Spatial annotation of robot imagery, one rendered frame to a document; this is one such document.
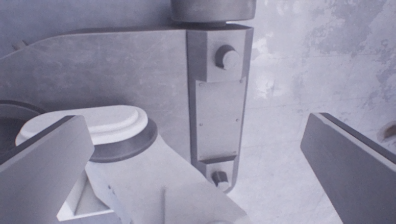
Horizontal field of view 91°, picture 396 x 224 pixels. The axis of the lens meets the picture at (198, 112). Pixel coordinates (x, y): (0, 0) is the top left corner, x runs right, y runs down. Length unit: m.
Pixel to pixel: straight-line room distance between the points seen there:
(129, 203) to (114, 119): 0.15
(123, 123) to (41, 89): 0.23
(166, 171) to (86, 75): 0.28
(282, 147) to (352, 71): 0.41
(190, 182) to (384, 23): 0.89
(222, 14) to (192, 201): 0.34
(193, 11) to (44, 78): 0.34
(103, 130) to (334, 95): 0.86
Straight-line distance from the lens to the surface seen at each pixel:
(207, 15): 0.43
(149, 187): 0.30
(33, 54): 0.51
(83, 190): 0.52
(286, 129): 0.92
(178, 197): 0.26
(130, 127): 0.35
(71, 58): 0.49
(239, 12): 0.45
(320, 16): 0.81
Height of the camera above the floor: 0.61
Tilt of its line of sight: 60 degrees down
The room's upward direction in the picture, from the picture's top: 157 degrees clockwise
